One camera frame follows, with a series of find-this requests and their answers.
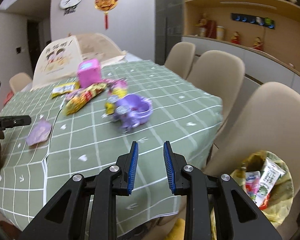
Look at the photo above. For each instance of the pink floor item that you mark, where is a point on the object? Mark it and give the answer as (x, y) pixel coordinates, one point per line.
(8, 98)

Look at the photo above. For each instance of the green charger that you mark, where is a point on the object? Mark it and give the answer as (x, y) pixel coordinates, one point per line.
(268, 21)

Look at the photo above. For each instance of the yellow plastic bin bag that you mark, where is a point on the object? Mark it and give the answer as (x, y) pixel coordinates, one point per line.
(282, 210)

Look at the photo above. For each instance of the light purple wrapper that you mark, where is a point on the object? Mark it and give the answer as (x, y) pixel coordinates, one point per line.
(38, 132)

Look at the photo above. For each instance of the wooden wall shelf unit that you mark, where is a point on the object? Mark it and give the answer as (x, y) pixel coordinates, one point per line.
(252, 7)

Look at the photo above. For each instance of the beige dining chair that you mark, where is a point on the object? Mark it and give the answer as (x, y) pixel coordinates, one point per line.
(272, 122)
(217, 72)
(180, 57)
(20, 82)

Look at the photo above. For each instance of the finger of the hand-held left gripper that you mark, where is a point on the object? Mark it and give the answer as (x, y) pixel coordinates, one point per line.
(17, 121)

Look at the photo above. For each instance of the yellow cushion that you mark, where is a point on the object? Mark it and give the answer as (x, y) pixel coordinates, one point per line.
(179, 230)

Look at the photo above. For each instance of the purple elephant toy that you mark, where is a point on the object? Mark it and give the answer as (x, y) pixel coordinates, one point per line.
(132, 110)

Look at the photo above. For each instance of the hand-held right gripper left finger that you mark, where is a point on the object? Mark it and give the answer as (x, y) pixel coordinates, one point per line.
(132, 170)

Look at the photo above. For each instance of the yellow snack wrapper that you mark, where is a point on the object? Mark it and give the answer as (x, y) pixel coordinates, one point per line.
(63, 90)

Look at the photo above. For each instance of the pink snack wrapper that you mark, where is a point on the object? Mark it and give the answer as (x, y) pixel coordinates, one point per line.
(118, 87)

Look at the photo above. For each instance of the panda wall clock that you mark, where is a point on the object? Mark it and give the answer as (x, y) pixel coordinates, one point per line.
(70, 0)

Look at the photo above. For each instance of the red gift box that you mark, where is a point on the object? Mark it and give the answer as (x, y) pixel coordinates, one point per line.
(211, 29)

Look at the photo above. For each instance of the beige printed food cover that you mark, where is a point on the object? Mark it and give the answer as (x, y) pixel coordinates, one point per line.
(57, 60)

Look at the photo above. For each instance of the white charger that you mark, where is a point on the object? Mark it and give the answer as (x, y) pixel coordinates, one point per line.
(259, 20)

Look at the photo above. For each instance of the red gold wall ornament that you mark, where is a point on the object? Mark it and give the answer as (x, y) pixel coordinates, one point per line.
(106, 1)

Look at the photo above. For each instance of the white tumbler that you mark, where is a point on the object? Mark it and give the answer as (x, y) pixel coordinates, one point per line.
(220, 33)

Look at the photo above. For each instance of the dark glass cabinet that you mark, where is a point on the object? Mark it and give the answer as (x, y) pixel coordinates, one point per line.
(168, 20)

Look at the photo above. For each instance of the red gold snack wrapper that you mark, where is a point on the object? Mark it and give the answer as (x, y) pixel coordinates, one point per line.
(85, 97)

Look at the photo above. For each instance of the pink white packet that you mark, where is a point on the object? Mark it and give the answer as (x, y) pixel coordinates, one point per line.
(252, 182)

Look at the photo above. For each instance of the white green packet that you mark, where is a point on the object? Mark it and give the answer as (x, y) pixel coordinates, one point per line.
(268, 180)

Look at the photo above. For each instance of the pink toy cube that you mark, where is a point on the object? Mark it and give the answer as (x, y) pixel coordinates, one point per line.
(88, 72)

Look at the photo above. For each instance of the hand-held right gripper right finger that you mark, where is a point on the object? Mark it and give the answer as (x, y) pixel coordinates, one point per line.
(169, 170)

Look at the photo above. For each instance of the purple pink wrapper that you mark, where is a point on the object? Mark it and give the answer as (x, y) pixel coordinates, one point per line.
(73, 95)

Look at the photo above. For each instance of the white low cabinet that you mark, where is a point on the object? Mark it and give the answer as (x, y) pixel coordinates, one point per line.
(265, 62)

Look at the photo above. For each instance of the green checked tablecloth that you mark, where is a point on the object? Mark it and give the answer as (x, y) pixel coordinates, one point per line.
(90, 135)

